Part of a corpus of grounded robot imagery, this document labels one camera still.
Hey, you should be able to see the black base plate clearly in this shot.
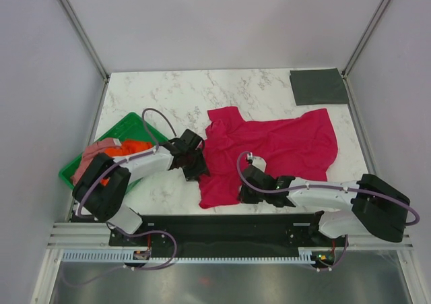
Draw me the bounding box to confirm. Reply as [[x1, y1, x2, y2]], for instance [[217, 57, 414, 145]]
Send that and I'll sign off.
[[108, 214, 345, 251]]

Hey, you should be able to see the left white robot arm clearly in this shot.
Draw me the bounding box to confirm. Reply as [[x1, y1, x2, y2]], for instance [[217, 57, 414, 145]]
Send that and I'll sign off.
[[72, 129, 210, 245]]

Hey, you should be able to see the magenta t-shirt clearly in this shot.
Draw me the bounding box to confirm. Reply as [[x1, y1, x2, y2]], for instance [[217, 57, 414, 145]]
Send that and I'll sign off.
[[199, 107, 338, 209]]

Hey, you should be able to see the dark grey folded cloth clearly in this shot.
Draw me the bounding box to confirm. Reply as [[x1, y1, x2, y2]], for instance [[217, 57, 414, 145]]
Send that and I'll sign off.
[[290, 68, 349, 106]]

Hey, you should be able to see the orange t-shirt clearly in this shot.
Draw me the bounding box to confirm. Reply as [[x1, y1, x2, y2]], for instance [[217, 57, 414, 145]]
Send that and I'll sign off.
[[99, 139, 156, 187]]

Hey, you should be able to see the dusty pink t-shirt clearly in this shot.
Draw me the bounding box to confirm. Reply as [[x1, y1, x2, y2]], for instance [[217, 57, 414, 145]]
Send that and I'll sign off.
[[71, 138, 121, 185]]

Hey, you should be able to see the aluminium rail profile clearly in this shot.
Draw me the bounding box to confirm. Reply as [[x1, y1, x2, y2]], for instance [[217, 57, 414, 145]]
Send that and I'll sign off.
[[47, 222, 110, 249]]

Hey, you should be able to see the white slotted cable duct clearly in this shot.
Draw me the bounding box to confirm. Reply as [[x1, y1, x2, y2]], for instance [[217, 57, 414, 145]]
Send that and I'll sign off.
[[61, 245, 315, 264]]

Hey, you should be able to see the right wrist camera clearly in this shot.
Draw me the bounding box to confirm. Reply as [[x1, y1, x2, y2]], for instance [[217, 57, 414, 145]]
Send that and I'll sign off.
[[246, 152, 267, 172]]

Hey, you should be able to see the left aluminium frame post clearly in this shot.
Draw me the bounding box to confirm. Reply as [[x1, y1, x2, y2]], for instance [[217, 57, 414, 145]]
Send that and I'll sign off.
[[57, 0, 110, 82]]

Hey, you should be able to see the right aluminium frame post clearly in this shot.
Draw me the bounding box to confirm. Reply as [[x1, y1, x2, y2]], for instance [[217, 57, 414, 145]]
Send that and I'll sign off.
[[340, 0, 405, 79]]

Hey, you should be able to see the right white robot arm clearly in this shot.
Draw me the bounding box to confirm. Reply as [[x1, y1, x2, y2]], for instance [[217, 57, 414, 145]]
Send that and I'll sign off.
[[238, 165, 410, 246]]

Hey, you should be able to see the aluminium frame post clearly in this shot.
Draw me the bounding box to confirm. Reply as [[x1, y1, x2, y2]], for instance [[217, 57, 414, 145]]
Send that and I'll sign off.
[[340, 0, 405, 79], [57, 0, 110, 82]]

